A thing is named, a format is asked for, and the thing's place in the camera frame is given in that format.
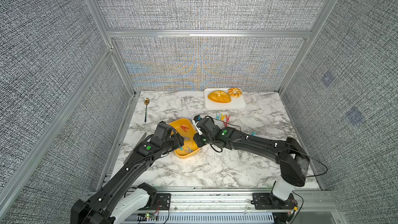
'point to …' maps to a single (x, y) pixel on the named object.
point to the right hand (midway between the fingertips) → (194, 133)
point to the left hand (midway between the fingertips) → (183, 139)
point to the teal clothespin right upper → (254, 134)
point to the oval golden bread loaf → (219, 96)
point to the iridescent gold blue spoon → (146, 101)
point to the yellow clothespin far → (223, 117)
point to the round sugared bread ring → (235, 92)
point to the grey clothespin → (189, 150)
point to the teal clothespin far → (217, 116)
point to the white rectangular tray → (236, 103)
